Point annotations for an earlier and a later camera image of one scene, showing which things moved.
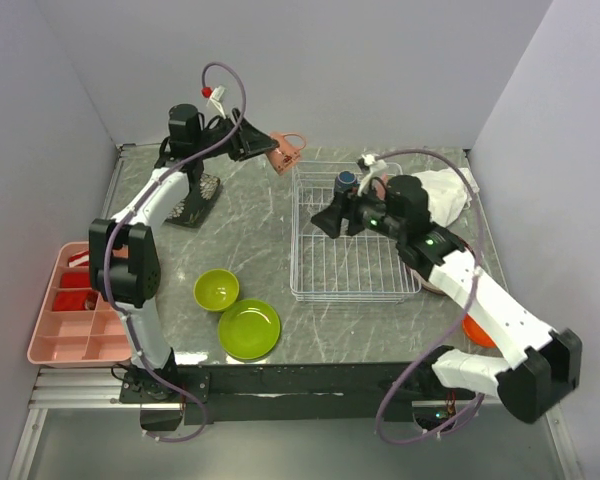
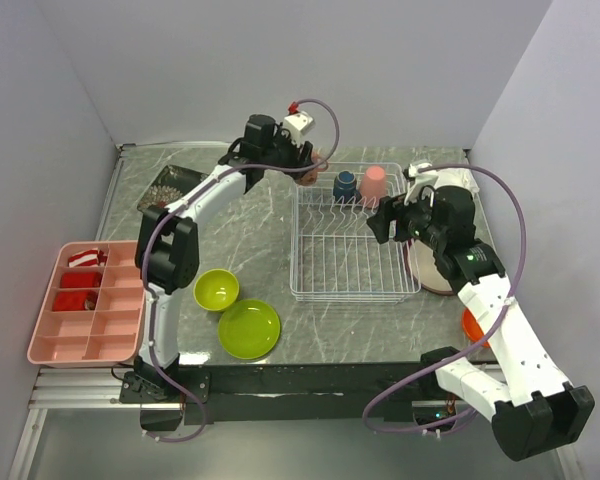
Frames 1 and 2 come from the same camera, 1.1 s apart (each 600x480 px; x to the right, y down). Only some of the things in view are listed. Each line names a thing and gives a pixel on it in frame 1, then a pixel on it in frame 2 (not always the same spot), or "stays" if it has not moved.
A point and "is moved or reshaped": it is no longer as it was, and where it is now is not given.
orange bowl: [476, 333] stays
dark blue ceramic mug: [346, 181] stays
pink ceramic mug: [289, 151] is moved or reshaped
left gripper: [247, 141] -> [305, 157]
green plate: [249, 329] stays
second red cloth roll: [86, 300] stays
